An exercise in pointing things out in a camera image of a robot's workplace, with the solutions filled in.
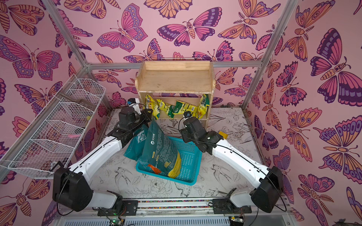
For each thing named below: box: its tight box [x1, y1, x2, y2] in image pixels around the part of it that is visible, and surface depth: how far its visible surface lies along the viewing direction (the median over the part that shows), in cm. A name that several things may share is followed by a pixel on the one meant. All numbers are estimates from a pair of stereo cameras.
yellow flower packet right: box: [197, 93, 210, 120], surface depth 83 cm
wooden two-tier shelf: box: [134, 60, 216, 129], surface depth 79 cm
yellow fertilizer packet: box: [143, 94, 161, 120], surface depth 83 cm
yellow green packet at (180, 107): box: [172, 100, 198, 118], surface depth 91 cm
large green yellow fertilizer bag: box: [138, 118, 182, 179], surface depth 73 cm
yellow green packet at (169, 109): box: [156, 98, 175, 120], surface depth 88 cm
